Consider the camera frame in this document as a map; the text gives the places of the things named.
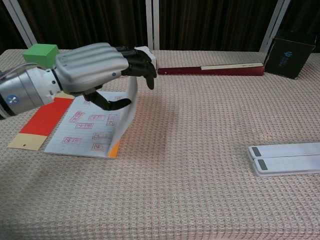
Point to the black cube box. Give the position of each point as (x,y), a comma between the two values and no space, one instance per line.
(287,57)

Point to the long white flat box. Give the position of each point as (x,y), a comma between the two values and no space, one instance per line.
(287,150)
(287,166)

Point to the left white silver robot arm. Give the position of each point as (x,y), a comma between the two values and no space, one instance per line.
(25,90)

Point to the red yellow card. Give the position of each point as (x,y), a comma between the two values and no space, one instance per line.
(45,120)

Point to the white cardboard box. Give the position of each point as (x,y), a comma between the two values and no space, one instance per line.
(152,58)

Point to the green cube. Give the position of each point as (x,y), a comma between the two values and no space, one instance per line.
(40,56)

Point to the long dark red box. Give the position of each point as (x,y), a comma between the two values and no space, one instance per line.
(182,71)

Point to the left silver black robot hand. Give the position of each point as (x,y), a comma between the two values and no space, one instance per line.
(87,67)

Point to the white yellow notebook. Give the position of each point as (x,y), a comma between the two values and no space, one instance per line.
(82,135)

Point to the white frame post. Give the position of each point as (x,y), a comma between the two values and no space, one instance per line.
(152,25)
(20,22)
(275,25)

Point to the dark pleated curtain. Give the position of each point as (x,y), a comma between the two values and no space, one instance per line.
(87,22)

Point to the beige woven tablecloth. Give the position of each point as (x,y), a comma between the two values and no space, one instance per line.
(187,150)

